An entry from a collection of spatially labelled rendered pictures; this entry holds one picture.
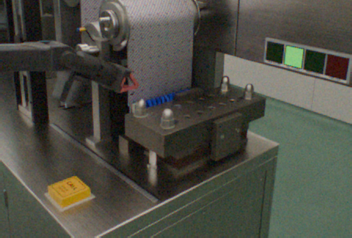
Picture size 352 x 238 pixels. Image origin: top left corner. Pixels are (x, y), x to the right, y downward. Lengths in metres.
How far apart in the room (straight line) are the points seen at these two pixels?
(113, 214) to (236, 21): 0.64
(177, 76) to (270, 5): 0.34
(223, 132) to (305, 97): 2.87
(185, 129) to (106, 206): 0.26
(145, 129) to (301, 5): 0.50
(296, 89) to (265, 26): 2.82
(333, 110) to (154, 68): 2.82
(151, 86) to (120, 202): 0.35
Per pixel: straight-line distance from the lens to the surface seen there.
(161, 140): 0.94
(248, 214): 1.25
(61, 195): 0.94
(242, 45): 1.18
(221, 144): 1.07
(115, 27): 1.04
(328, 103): 3.79
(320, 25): 1.03
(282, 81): 3.99
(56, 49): 0.90
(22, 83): 1.41
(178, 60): 1.17
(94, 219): 0.89
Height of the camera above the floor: 1.44
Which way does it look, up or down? 18 degrees down
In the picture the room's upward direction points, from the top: 2 degrees clockwise
